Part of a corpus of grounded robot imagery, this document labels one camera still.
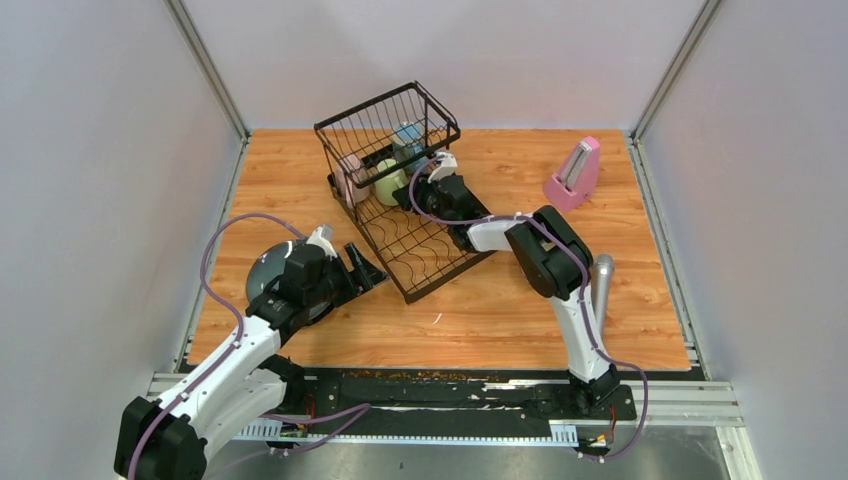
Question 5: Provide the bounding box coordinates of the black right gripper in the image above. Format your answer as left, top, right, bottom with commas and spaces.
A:
395, 171, 455, 227

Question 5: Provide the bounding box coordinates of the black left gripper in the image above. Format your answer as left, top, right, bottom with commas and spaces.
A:
305, 242, 389, 308

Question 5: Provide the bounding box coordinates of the light green mug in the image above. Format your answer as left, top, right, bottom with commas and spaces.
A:
374, 158, 409, 207

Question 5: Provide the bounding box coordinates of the blue butterfly mug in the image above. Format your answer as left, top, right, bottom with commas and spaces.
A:
391, 122, 426, 175

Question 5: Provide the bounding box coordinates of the pink ceramic mug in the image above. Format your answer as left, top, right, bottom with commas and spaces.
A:
333, 155, 372, 208

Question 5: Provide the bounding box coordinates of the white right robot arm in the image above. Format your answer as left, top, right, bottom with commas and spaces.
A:
392, 174, 620, 418

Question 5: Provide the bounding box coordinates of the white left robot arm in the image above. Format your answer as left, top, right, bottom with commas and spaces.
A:
114, 240, 388, 479

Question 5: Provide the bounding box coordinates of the blue-grey ceramic plate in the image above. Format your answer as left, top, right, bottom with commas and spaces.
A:
245, 240, 305, 317

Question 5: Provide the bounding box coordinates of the pink metronome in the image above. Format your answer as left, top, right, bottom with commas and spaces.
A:
543, 136, 601, 213

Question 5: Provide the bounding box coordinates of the silver microphone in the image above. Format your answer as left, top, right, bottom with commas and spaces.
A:
591, 254, 615, 332

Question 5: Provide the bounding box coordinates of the black wire dish rack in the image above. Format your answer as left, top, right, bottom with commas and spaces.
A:
313, 81, 487, 304

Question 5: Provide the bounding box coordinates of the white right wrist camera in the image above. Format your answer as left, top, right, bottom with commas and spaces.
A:
427, 150, 458, 183

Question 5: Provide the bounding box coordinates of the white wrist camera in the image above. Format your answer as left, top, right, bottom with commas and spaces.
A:
306, 224, 338, 258
427, 150, 458, 183

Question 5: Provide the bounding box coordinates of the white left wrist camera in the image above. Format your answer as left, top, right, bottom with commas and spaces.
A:
306, 224, 338, 258

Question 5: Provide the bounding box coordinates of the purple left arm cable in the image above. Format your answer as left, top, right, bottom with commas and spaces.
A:
125, 211, 309, 480

